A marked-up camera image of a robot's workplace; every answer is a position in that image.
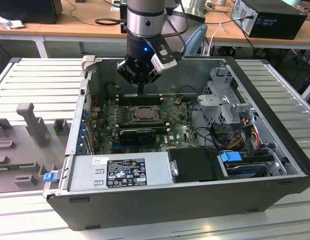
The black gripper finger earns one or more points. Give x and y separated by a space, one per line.
151 76
128 72

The silver square CPU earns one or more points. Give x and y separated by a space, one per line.
146 112

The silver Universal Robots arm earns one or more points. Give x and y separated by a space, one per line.
144 15

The black RAM slot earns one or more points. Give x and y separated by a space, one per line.
144 124
124 102
124 97
162 129

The black drive bay cover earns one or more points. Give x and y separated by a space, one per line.
194 162

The black round board component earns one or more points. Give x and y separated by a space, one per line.
111 90

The round coin battery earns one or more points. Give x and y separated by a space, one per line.
178 100

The small black upright box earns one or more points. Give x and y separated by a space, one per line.
123 12

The pale blue teach pendant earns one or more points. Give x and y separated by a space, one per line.
196 42

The black graphics card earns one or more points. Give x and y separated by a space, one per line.
137 137

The green motherboard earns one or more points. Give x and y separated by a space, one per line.
179 135

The grey metal drive cage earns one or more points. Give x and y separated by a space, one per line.
212 100

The blue expansion card retainer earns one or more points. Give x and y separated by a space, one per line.
83 132

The white cup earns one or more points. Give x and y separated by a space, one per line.
221 2

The grey power supply unit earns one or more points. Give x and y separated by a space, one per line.
82 172

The hard disk in blue carrier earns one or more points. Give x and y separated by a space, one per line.
230 157

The large black box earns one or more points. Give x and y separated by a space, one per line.
27 11

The crumpled white paper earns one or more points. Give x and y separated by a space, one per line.
7 23

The blue case latch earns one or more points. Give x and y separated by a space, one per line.
50 177

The black open PC case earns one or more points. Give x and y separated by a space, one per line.
169 207

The grey parts rack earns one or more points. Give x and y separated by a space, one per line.
20 150

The black desktop PC tower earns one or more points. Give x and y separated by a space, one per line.
277 22

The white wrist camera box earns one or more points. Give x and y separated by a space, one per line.
164 65

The wooden desk with white frame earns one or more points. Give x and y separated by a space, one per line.
70 27

